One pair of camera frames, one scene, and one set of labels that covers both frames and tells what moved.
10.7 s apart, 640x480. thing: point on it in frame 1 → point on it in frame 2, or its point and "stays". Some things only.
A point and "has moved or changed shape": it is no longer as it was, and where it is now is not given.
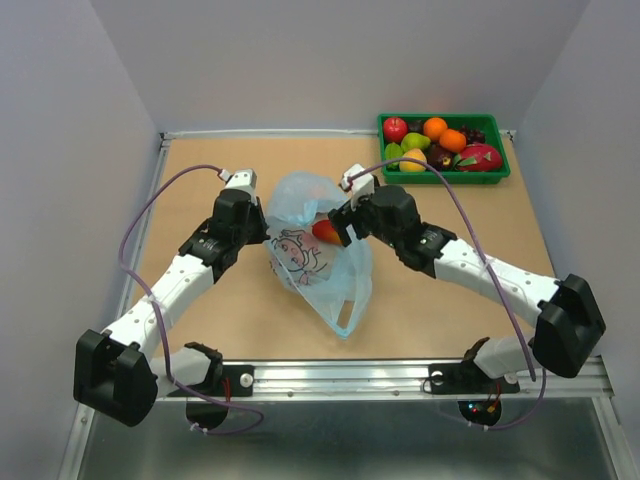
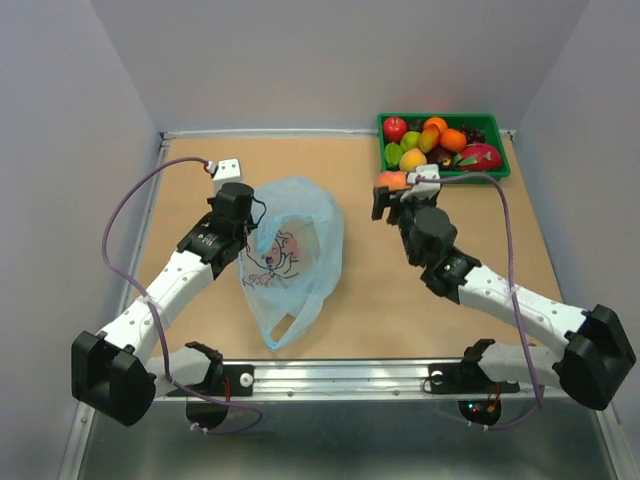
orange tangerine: (434, 127) stays
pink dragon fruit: (478, 157) stays
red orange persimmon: (453, 141) stays
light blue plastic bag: (334, 280) has moved or changed shape
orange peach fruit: (412, 166) stays
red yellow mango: (324, 229) → (429, 137)
